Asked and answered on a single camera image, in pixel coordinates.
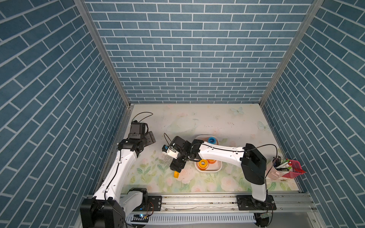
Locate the blue tape roll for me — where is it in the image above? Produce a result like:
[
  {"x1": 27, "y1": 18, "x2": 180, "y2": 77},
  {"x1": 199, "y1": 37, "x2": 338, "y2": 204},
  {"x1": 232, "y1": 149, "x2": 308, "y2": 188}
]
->
[{"x1": 207, "y1": 137, "x2": 217, "y2": 144}]

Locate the orange sealing tape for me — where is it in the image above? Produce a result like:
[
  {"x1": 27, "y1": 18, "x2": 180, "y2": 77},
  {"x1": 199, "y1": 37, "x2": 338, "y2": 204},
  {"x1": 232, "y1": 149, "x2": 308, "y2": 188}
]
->
[
  {"x1": 198, "y1": 159, "x2": 209, "y2": 171},
  {"x1": 207, "y1": 159, "x2": 217, "y2": 164}
]

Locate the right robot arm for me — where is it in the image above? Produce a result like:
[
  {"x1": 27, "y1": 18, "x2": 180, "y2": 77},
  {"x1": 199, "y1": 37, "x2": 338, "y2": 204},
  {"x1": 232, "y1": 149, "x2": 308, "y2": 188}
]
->
[{"x1": 162, "y1": 136, "x2": 277, "y2": 211}]

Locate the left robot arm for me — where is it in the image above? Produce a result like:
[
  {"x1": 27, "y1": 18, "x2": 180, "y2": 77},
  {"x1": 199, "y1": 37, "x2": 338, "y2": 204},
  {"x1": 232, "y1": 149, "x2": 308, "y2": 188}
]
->
[{"x1": 80, "y1": 121, "x2": 156, "y2": 228}]

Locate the white storage box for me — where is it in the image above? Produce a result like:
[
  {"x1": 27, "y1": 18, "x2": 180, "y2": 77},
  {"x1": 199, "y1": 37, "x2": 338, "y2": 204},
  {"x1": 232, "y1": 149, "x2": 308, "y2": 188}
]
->
[{"x1": 195, "y1": 135, "x2": 222, "y2": 173}]

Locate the pink pen cup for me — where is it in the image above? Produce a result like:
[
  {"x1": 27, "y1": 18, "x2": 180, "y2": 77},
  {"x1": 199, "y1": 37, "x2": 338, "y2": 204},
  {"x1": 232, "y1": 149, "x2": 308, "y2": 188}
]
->
[{"x1": 266, "y1": 156, "x2": 291, "y2": 180}]

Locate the pink basket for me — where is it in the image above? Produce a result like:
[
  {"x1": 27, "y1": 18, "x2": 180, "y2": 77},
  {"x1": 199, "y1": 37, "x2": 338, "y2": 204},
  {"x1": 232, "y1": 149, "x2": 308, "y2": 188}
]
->
[{"x1": 282, "y1": 160, "x2": 306, "y2": 179}]

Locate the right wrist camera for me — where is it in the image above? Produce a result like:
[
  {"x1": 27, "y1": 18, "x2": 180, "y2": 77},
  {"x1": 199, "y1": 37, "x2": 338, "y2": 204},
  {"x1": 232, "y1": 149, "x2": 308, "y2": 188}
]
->
[{"x1": 162, "y1": 145, "x2": 179, "y2": 159}]

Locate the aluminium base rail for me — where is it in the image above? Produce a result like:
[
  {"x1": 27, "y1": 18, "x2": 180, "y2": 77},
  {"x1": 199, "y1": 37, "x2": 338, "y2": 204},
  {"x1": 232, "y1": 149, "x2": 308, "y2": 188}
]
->
[{"x1": 76, "y1": 192, "x2": 317, "y2": 220}]

